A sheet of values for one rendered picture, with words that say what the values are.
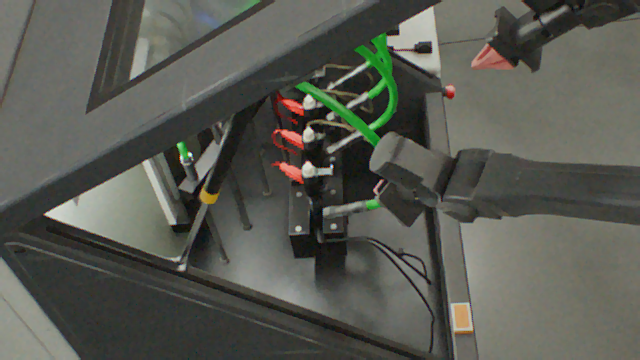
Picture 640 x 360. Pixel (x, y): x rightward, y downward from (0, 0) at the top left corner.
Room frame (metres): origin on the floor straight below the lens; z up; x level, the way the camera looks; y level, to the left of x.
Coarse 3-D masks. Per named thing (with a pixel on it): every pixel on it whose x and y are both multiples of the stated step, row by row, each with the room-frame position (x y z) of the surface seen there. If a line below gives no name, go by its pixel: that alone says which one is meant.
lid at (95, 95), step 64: (64, 0) 0.86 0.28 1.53; (128, 0) 0.78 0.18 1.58; (192, 0) 0.69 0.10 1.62; (256, 0) 0.62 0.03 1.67; (320, 0) 0.53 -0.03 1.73; (384, 0) 0.49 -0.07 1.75; (64, 64) 0.72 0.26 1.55; (128, 64) 0.66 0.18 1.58; (192, 64) 0.56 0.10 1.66; (256, 64) 0.51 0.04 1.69; (320, 64) 0.50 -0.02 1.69; (0, 128) 0.68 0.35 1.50; (64, 128) 0.60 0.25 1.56; (128, 128) 0.53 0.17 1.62; (192, 128) 0.51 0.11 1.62; (0, 192) 0.57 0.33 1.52; (64, 192) 0.53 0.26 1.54
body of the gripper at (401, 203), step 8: (392, 184) 0.67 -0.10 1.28; (384, 192) 0.66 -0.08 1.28; (392, 192) 0.66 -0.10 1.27; (400, 192) 0.66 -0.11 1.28; (408, 192) 0.64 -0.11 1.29; (376, 200) 0.66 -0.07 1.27; (384, 200) 0.65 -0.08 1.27; (392, 200) 0.65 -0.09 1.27; (400, 200) 0.66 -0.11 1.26; (408, 200) 0.64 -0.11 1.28; (416, 200) 0.63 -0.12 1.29; (392, 208) 0.65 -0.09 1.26; (400, 208) 0.65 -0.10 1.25; (408, 208) 0.65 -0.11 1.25; (416, 208) 0.65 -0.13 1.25; (424, 208) 0.65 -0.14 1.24; (400, 216) 0.64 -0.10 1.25; (408, 216) 0.64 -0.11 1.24; (416, 216) 0.64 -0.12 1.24; (400, 224) 0.64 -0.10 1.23; (408, 224) 0.63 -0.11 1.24
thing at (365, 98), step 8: (376, 40) 1.01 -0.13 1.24; (384, 48) 1.01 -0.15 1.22; (384, 56) 1.00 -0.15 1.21; (384, 64) 1.01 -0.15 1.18; (392, 64) 1.01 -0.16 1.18; (384, 80) 1.01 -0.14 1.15; (376, 88) 1.01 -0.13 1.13; (360, 96) 1.02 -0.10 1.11; (368, 96) 1.01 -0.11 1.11; (352, 104) 1.01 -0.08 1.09; (360, 104) 1.01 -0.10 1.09; (328, 120) 1.02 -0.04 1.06; (336, 120) 1.01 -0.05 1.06
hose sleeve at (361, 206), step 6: (348, 204) 0.76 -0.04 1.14; (354, 204) 0.75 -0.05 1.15; (360, 204) 0.74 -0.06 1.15; (366, 204) 0.73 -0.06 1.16; (330, 210) 0.77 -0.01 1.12; (336, 210) 0.76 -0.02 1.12; (342, 210) 0.75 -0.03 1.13; (348, 210) 0.75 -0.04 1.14; (354, 210) 0.74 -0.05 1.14; (360, 210) 0.73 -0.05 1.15; (366, 210) 0.73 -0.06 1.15; (336, 216) 0.76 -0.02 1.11
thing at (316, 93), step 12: (300, 84) 0.77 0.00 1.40; (312, 96) 0.76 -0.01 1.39; (324, 96) 0.76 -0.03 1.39; (336, 108) 0.75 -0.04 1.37; (348, 120) 0.74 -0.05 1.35; (360, 120) 0.74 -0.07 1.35; (360, 132) 0.73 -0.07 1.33; (372, 132) 0.73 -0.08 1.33; (180, 144) 0.89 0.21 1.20; (372, 144) 0.72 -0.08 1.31; (180, 156) 0.90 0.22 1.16; (372, 204) 0.73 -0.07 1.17
